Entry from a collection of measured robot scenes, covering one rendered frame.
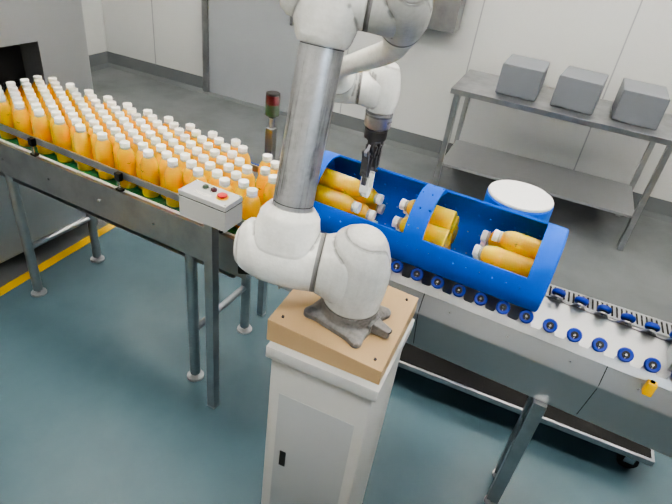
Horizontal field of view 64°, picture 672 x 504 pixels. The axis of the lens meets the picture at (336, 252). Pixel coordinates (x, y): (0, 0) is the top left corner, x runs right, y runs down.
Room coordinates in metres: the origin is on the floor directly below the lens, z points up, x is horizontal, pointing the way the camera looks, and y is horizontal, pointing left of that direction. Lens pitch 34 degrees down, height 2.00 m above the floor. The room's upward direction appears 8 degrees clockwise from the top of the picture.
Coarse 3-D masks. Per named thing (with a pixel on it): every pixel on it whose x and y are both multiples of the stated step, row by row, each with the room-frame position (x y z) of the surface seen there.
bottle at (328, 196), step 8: (320, 192) 1.68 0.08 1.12; (328, 192) 1.68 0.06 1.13; (336, 192) 1.68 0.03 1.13; (320, 200) 1.67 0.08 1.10; (328, 200) 1.66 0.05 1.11; (336, 200) 1.65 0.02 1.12; (344, 200) 1.65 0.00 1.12; (352, 200) 1.66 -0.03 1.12; (336, 208) 1.65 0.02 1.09; (344, 208) 1.64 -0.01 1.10; (352, 208) 1.64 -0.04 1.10
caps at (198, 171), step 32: (0, 96) 2.21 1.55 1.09; (32, 96) 2.27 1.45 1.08; (64, 96) 2.31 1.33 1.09; (96, 96) 2.38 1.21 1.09; (96, 128) 2.02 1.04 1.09; (128, 128) 2.09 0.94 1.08; (160, 128) 2.11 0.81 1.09; (192, 128) 2.18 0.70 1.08; (192, 160) 1.85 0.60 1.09; (224, 160) 1.90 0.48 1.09
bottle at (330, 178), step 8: (328, 168) 1.77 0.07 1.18; (328, 176) 1.73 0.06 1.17; (336, 176) 1.72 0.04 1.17; (344, 176) 1.72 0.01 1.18; (320, 184) 1.74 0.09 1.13; (328, 184) 1.72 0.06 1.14; (336, 184) 1.71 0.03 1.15; (344, 184) 1.70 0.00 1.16; (352, 184) 1.69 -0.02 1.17; (344, 192) 1.70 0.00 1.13; (352, 192) 1.68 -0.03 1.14
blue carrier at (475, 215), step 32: (352, 160) 1.79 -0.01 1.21; (384, 192) 1.81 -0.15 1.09; (416, 192) 1.76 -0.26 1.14; (448, 192) 1.66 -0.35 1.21; (320, 224) 1.62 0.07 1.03; (384, 224) 1.76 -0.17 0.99; (416, 224) 1.49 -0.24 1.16; (480, 224) 1.67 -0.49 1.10; (512, 224) 1.62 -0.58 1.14; (544, 224) 1.54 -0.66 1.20; (416, 256) 1.47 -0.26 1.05; (448, 256) 1.43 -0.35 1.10; (544, 256) 1.36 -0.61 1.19; (480, 288) 1.40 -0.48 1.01; (512, 288) 1.34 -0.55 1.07; (544, 288) 1.31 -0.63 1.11
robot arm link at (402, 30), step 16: (384, 0) 1.18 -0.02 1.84; (400, 0) 1.15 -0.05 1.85; (416, 0) 1.15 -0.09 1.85; (432, 0) 1.22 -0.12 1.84; (368, 16) 1.18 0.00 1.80; (384, 16) 1.18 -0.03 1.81; (400, 16) 1.16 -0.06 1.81; (416, 16) 1.17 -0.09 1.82; (368, 32) 1.22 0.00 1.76; (384, 32) 1.21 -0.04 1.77; (400, 32) 1.21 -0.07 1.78; (416, 32) 1.22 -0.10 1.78
